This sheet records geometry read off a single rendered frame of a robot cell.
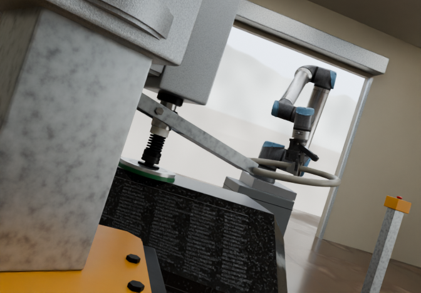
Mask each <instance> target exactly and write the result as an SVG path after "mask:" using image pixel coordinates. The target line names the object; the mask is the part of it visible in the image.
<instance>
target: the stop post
mask: <svg viewBox="0 0 421 293"><path fill-rule="evenodd" d="M384 206H385V207H387V211H386V213H385V217H384V219H383V223H382V227H381V229H380V233H379V235H378V239H377V242H376V245H375V249H374V251H373V255H372V259H371V261H370V265H369V267H368V271H367V273H366V277H365V281H364V283H363V287H362V290H361V293H379V291H380V288H381V286H382V282H383V278H384V276H385V272H386V269H387V266H388V262H389V260H390V256H391V253H392V250H393V246H394V243H395V240H396V238H397V234H398V230H399V228H400V224H401V221H402V218H403V214H404V213H409V211H410V207H411V203H410V202H406V201H404V200H402V199H401V198H394V197H391V196H388V195H387V196H386V199H385V203H384Z"/></svg>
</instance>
